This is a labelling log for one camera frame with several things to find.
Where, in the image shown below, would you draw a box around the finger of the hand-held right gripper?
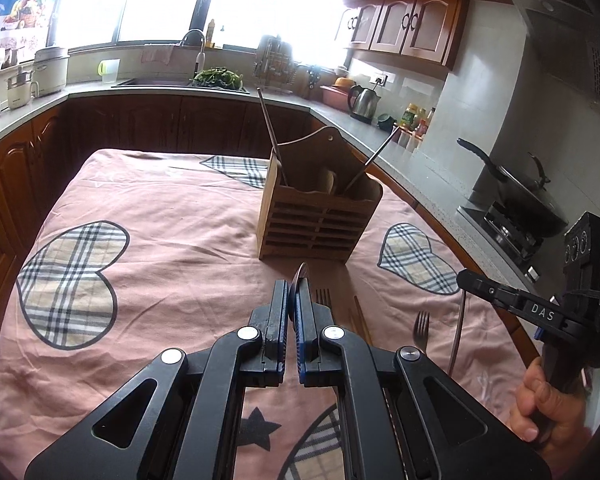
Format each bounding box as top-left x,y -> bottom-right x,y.
456,269 -> 569,334

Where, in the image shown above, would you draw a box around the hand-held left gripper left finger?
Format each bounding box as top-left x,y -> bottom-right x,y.
25,279 -> 290,480

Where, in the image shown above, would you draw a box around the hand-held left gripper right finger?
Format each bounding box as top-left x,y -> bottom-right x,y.
293,284 -> 552,480

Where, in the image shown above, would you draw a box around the metal spoon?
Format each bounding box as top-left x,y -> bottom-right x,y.
290,261 -> 312,321

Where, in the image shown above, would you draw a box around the long metal utensil handle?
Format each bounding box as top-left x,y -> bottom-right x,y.
447,290 -> 467,376

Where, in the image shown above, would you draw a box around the wooden utensil holder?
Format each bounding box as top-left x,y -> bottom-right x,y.
256,127 -> 384,263

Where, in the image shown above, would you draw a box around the person's right hand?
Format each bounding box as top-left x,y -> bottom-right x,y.
509,337 -> 600,461

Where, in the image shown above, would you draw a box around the gas stove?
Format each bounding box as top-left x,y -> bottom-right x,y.
456,202 -> 547,282

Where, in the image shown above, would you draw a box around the black wok with lid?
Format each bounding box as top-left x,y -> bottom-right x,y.
456,137 -> 569,239

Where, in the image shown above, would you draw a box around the pink heart-print tablecloth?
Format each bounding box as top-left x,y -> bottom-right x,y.
0,147 -> 546,480

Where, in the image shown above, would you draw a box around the grey kitchen countertop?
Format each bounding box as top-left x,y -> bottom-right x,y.
0,76 -> 547,286

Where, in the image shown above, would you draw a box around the thin metal utensil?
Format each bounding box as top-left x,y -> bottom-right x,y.
344,126 -> 401,195

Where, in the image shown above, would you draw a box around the row of spice shakers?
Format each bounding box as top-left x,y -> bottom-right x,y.
396,129 -> 427,152

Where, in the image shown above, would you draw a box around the grey range hood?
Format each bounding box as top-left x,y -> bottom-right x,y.
503,0 -> 600,128

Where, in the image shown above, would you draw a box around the pink plastic basin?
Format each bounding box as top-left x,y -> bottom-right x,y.
320,85 -> 354,110

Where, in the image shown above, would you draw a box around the steel electric kettle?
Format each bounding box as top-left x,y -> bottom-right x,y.
347,85 -> 383,125

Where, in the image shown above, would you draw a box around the wooden base cabinets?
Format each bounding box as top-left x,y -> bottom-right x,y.
0,94 -> 317,346

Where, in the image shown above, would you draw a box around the green vegetables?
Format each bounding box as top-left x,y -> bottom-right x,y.
189,66 -> 245,92

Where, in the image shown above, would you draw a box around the metal dish rack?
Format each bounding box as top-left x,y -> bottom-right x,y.
253,34 -> 302,95

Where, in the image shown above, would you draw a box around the kitchen sink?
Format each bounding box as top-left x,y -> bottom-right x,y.
111,76 -> 252,95

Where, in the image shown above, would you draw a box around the curved steel faucet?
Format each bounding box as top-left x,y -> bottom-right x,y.
179,29 -> 209,75

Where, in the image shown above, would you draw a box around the pink dish cloth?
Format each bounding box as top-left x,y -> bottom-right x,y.
141,44 -> 177,66

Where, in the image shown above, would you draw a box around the large white cooker pot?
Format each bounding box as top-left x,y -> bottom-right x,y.
32,46 -> 71,97

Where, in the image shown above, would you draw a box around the small white electric pot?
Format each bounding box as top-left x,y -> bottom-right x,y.
4,69 -> 39,110

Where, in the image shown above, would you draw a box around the wooden wall cabinets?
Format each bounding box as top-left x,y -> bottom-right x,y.
341,0 -> 541,69

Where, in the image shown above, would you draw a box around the measuring cup with green handle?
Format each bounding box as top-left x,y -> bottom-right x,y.
98,58 -> 121,85

